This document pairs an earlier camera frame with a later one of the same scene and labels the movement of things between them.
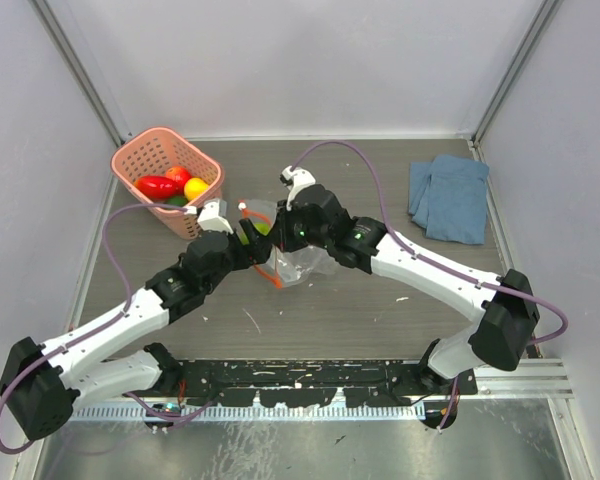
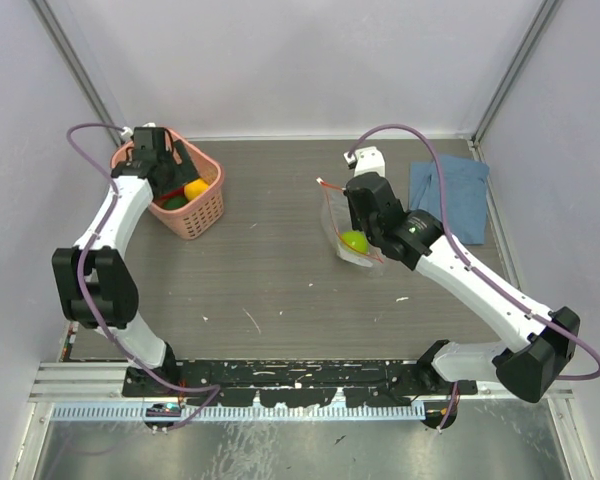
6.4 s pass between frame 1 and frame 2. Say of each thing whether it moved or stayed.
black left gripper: moved
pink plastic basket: stayed
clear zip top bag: moved
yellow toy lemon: stayed
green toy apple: moved
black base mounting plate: stayed
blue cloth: stayed
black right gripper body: moved
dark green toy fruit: stayed
